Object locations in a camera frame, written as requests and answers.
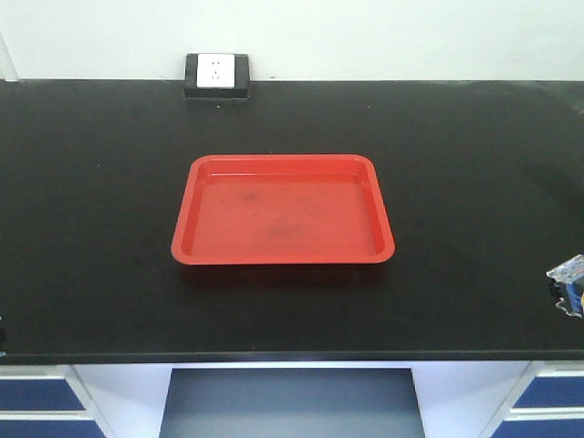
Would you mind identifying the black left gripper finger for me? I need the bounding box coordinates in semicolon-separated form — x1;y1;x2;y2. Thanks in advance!
0;316;6;357

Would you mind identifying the yellow mushroom push button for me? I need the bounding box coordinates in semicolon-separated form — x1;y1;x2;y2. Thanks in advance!
546;255;583;318

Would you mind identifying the blue under-bench cabinet left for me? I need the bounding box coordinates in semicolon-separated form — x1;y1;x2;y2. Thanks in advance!
1;365;116;437

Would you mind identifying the blue under-bench cabinet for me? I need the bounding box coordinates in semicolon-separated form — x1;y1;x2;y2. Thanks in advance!
481;360;583;438
1;365;116;437

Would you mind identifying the red plastic tray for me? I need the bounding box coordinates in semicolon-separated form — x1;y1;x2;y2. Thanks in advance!
171;154;396;266

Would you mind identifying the white socket in black housing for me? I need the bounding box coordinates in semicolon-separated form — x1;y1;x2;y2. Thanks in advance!
183;53;251;100

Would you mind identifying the blue under-bench cabinet right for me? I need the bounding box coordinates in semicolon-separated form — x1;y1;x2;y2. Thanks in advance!
481;360;583;438

